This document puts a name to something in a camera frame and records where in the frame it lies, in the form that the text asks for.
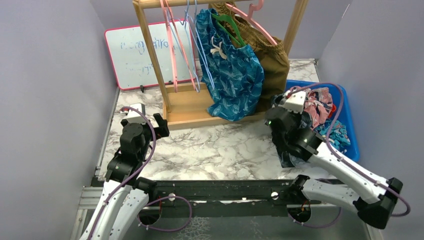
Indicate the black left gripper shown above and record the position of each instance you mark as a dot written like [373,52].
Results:
[162,130]

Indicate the khaki brown shorts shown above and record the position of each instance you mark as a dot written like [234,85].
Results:
[273,58]

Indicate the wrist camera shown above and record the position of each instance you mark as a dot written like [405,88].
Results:
[134,116]
[293,102]

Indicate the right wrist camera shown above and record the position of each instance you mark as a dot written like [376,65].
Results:
[293,102]

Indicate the wooden clothes rack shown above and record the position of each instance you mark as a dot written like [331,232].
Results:
[187,108]

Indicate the pink hanger under khaki shorts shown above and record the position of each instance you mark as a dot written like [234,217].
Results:
[249,18]

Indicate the pink patterned shorts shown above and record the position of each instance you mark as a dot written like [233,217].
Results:
[318,104]

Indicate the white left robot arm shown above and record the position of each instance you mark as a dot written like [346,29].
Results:
[124,191]

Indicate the thin pink wire hanger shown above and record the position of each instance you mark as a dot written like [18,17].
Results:
[181,31]

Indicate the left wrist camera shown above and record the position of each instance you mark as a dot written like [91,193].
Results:
[134,116]

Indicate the orange mesh shorts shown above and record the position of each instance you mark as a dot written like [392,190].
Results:
[332,111]

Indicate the pink framed whiteboard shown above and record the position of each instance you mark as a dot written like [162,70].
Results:
[130,59]

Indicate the black metal base rail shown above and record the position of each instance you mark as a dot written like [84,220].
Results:
[240,198]

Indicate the light blue shark shorts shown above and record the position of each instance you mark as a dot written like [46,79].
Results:
[338,136]

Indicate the dark blue patterned shorts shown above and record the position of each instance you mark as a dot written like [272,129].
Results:
[236,71]

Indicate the blue plastic bin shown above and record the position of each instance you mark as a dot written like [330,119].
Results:
[342,114]

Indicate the grey camo shorts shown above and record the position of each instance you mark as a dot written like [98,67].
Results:
[286,159]

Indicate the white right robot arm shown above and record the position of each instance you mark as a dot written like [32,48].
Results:
[372,197]

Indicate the light blue wire hanger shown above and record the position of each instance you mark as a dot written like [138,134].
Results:
[196,88]

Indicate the pink plastic hanger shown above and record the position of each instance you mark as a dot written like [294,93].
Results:
[170,47]

